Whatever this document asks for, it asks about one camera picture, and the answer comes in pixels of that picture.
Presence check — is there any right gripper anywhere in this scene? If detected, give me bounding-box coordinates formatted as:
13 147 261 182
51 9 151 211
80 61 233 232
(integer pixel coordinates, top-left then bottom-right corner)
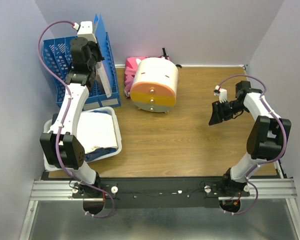
208 99 248 126

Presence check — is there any blue document folder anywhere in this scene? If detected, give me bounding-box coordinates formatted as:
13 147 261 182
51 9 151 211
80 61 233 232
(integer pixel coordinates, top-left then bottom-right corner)
94 13 113 98

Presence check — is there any yellow drawer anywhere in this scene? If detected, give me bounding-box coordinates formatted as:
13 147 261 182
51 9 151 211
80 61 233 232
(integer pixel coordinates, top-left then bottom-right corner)
130 92 176 107

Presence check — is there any grey bottom drawer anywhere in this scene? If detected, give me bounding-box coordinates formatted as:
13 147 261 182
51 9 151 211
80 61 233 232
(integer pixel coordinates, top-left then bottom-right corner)
136 102 173 113

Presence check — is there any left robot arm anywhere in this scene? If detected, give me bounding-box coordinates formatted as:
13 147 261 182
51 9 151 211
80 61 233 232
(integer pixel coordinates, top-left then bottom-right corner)
39 37 104 198

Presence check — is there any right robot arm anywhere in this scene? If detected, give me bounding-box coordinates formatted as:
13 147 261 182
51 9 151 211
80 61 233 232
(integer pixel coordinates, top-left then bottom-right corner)
208 80 292 196

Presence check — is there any pink camouflage cloth bag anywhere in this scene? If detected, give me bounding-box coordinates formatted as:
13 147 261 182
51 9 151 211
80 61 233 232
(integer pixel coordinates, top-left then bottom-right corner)
124 55 170 97

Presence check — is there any blue plastic file organizer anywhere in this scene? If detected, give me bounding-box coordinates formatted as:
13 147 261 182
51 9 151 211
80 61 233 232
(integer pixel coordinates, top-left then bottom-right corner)
42 33 121 111

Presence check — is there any white mini drawer cabinet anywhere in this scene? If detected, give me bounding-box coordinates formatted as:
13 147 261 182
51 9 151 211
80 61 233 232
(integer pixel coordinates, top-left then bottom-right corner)
131 57 179 109

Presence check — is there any white laundry basket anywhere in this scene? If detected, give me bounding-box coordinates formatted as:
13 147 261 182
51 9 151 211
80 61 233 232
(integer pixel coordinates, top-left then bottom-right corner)
43 106 123 172

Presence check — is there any white folded cloth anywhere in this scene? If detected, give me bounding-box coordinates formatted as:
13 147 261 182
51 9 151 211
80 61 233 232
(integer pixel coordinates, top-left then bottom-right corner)
76 111 119 154

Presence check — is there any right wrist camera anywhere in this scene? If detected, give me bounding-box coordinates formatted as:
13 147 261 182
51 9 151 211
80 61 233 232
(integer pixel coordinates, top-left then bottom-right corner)
213 85 228 103

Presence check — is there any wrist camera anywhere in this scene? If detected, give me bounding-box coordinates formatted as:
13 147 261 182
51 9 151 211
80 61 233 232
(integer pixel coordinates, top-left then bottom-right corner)
213 85 228 103
77 21 97 43

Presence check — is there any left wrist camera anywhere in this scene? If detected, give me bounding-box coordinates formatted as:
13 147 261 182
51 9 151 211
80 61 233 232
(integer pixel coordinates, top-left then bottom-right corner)
77 21 97 43

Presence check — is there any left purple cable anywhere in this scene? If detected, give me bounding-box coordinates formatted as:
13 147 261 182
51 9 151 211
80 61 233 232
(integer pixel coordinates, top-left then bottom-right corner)
37 20 116 198

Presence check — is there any aluminium frame rail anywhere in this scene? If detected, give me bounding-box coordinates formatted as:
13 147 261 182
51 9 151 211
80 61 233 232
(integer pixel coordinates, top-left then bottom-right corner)
30 178 297 202

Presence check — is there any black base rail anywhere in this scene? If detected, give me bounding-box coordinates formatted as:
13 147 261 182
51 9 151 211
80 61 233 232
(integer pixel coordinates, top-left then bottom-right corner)
70 177 250 210

